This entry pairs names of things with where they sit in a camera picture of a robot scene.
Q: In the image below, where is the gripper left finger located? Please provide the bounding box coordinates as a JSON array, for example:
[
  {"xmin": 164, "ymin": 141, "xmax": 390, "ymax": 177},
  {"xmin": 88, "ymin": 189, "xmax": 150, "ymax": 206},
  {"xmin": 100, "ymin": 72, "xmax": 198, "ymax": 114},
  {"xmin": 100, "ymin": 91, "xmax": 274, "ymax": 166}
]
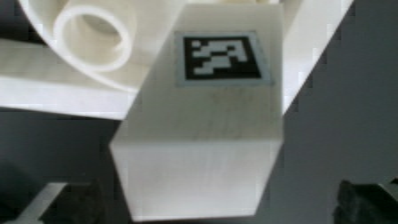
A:
[{"xmin": 11, "ymin": 182, "xmax": 98, "ymax": 224}]

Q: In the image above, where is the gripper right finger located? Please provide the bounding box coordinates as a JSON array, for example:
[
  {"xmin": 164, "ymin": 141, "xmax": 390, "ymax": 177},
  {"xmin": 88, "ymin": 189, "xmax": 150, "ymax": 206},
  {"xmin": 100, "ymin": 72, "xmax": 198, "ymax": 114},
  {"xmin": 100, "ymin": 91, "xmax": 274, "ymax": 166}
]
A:
[{"xmin": 333, "ymin": 177, "xmax": 398, "ymax": 224}]

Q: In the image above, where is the white stool leg with tag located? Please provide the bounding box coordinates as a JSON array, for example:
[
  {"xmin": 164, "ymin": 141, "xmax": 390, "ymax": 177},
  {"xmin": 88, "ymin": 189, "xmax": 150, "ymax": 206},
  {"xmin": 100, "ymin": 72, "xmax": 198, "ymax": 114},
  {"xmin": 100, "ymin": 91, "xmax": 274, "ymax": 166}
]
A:
[{"xmin": 111, "ymin": 3, "xmax": 285, "ymax": 222}]

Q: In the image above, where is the white round stool seat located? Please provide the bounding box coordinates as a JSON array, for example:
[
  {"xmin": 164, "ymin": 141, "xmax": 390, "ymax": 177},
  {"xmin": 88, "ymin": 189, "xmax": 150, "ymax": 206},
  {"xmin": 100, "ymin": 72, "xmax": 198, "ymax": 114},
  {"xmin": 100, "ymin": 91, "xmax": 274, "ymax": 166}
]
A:
[{"xmin": 18, "ymin": 0, "xmax": 283, "ymax": 93}]

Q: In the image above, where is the white front fence bar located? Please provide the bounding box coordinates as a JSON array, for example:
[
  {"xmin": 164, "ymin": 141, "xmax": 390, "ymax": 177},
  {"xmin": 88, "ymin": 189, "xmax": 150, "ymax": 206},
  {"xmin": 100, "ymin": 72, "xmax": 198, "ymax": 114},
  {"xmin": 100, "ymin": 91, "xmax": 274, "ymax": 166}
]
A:
[{"xmin": 0, "ymin": 39, "xmax": 135, "ymax": 120}]

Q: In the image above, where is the white fence bar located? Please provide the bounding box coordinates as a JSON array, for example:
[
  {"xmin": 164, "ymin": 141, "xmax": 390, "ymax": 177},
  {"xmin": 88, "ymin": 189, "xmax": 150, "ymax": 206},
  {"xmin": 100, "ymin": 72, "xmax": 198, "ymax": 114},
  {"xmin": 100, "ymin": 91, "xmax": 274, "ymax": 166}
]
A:
[
  {"xmin": 0, "ymin": 39, "xmax": 135, "ymax": 120},
  {"xmin": 281, "ymin": 0, "xmax": 354, "ymax": 111}
]

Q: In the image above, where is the white right fence bar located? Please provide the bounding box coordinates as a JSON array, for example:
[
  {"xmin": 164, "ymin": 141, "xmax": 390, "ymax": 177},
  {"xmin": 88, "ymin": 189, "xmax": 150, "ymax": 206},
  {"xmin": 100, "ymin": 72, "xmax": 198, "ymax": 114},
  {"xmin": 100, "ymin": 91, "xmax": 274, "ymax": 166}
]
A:
[{"xmin": 281, "ymin": 0, "xmax": 354, "ymax": 111}]

